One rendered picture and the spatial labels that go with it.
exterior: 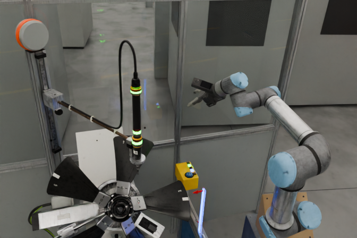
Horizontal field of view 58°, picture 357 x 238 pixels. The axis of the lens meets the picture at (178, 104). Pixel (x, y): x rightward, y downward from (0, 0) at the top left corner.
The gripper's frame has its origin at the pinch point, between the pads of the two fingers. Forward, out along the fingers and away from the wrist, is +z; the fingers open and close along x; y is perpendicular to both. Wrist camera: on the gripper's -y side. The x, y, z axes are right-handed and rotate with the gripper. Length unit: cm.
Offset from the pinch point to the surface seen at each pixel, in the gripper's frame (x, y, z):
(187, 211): -48, 30, 11
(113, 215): -65, 0, 21
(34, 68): -19, -69, 42
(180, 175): -23, 33, 36
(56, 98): -26, -51, 42
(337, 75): 284, 251, 96
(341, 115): 246, 296, 111
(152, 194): -47, 14, 22
